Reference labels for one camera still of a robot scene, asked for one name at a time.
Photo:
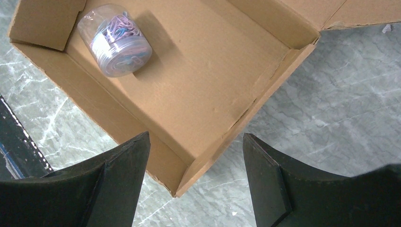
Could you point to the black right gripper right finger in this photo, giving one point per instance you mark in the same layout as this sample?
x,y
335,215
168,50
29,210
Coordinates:
x,y
286,192

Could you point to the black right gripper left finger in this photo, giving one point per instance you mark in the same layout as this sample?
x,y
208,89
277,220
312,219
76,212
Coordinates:
x,y
102,191

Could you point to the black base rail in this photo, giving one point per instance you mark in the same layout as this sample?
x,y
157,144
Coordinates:
x,y
19,155

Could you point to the clear plastic jar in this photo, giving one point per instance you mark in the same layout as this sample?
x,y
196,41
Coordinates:
x,y
114,39

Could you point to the brown cardboard box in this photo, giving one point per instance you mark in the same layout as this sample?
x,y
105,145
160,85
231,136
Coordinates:
x,y
214,64

